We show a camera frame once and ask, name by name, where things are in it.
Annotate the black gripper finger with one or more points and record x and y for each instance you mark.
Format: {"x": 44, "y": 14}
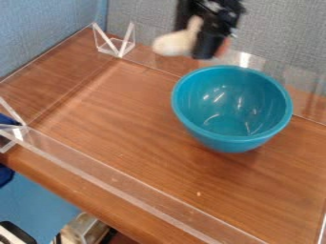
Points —
{"x": 185, "y": 11}
{"x": 209, "y": 43}

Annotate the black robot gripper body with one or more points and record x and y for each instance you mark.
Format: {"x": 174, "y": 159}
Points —
{"x": 221, "y": 14}

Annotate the plush brown white mushroom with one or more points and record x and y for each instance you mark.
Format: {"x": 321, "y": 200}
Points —
{"x": 178, "y": 43}

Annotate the blue plastic bowl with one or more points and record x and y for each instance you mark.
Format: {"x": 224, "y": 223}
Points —
{"x": 232, "y": 107}

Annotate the clear acrylic back barrier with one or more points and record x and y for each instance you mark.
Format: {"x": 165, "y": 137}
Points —
{"x": 306, "y": 85}

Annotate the clear acrylic barrier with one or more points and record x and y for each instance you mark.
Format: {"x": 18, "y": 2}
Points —
{"x": 183, "y": 216}
{"x": 306, "y": 85}

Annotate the clear acrylic front barrier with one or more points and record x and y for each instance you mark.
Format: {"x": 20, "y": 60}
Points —
{"x": 183, "y": 216}

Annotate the grey metal box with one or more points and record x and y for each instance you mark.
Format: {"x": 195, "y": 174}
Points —
{"x": 83, "y": 230}

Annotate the black white device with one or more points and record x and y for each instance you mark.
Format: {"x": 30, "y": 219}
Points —
{"x": 12, "y": 235}

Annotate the clear acrylic corner bracket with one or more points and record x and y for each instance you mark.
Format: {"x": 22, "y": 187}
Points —
{"x": 113, "y": 45}

